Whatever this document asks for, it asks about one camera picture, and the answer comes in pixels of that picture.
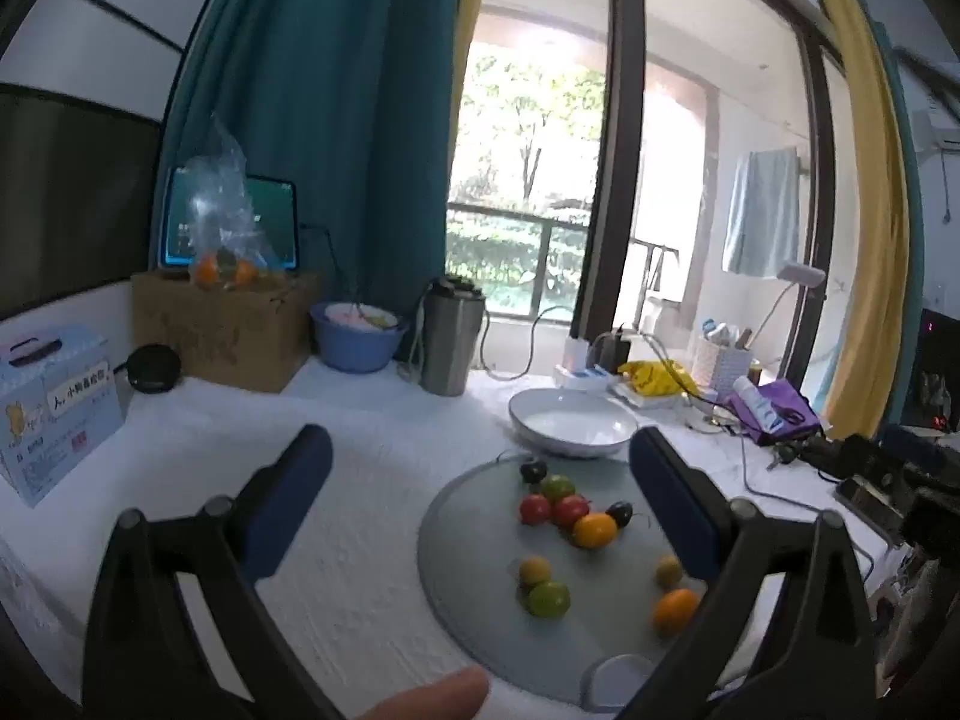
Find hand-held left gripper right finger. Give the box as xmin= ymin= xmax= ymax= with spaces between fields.
xmin=615 ymin=426 xmax=878 ymax=720

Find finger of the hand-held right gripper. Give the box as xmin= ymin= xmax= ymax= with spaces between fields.
xmin=879 ymin=424 xmax=947 ymax=475
xmin=780 ymin=435 xmax=886 ymax=482

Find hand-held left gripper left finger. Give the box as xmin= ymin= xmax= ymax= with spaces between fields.
xmin=82 ymin=424 xmax=353 ymax=720

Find round orange fruit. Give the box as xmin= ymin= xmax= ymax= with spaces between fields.
xmin=572 ymin=512 xmax=618 ymax=550
xmin=651 ymin=589 xmax=702 ymax=637

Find white plate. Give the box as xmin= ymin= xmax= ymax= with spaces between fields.
xmin=508 ymin=388 xmax=640 ymax=460

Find green round fruit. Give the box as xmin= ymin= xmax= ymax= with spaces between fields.
xmin=527 ymin=581 xmax=571 ymax=620

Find round glass board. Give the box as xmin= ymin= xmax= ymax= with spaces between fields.
xmin=416 ymin=454 xmax=751 ymax=713

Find person's right forearm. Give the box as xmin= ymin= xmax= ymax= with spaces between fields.
xmin=874 ymin=551 xmax=960 ymax=698

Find person's left hand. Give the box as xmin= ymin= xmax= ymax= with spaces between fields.
xmin=352 ymin=666 xmax=490 ymax=720

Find purple pouch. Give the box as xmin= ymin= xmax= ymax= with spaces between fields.
xmin=724 ymin=380 xmax=826 ymax=445

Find black computer case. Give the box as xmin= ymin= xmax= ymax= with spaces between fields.
xmin=916 ymin=307 xmax=960 ymax=432

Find white tube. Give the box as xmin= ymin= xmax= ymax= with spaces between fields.
xmin=733 ymin=377 xmax=788 ymax=432

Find white paper packet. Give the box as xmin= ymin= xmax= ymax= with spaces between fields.
xmin=611 ymin=379 xmax=695 ymax=412

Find white textured tablecloth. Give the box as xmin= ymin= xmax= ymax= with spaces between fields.
xmin=0 ymin=367 xmax=886 ymax=720

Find yellow duck bag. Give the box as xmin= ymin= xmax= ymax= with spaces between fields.
xmin=616 ymin=360 xmax=702 ymax=398

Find white woven basket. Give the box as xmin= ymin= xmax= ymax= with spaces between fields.
xmin=690 ymin=334 xmax=755 ymax=391

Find white power strip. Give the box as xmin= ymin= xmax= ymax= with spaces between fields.
xmin=555 ymin=364 xmax=627 ymax=391

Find blue bowl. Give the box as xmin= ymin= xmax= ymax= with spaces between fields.
xmin=310 ymin=302 xmax=410 ymax=374

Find black charger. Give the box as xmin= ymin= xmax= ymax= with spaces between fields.
xmin=600 ymin=328 xmax=635 ymax=372

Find blue capped bottle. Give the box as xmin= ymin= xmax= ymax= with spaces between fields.
xmin=701 ymin=321 xmax=751 ymax=350

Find white cup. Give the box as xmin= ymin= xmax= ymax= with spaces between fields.
xmin=581 ymin=654 xmax=657 ymax=713

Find cardboard box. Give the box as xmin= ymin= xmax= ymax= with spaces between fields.
xmin=131 ymin=270 xmax=325 ymax=395

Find white desk lamp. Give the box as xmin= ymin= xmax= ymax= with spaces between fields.
xmin=750 ymin=264 xmax=826 ymax=361

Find white inner bowl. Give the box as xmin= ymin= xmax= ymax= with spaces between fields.
xmin=324 ymin=304 xmax=402 ymax=332

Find black round disc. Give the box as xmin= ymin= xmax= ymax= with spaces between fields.
xmin=124 ymin=343 xmax=183 ymax=393

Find steel tumbler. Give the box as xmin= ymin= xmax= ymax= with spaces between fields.
xmin=418 ymin=277 xmax=487 ymax=397

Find balcony drying rack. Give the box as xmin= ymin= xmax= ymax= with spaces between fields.
xmin=634 ymin=240 xmax=682 ymax=325

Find blue white carton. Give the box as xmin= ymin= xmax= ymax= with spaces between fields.
xmin=0 ymin=325 xmax=125 ymax=509

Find light blue towel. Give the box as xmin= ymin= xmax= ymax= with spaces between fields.
xmin=721 ymin=148 xmax=802 ymax=278

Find tablet screen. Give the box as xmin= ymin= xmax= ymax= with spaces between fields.
xmin=161 ymin=165 xmax=301 ymax=275

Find clear plastic bag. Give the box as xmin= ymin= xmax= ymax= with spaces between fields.
xmin=184 ymin=112 xmax=275 ymax=290

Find white air conditioner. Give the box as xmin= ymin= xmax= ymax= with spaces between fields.
xmin=911 ymin=109 xmax=960 ymax=152

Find balcony railing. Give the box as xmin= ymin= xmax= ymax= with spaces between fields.
xmin=446 ymin=202 xmax=593 ymax=316

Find teal curtain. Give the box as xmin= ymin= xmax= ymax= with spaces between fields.
xmin=157 ymin=0 xmax=481 ymax=383

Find narrow yellow curtain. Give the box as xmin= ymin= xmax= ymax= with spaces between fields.
xmin=448 ymin=0 xmax=497 ymax=166

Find black charger cable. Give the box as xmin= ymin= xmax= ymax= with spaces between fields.
xmin=478 ymin=306 xmax=575 ymax=382

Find black tablet cable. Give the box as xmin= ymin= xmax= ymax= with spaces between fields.
xmin=298 ymin=223 xmax=361 ymax=308

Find dark door frame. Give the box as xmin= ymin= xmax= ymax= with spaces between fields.
xmin=570 ymin=0 xmax=647 ymax=346

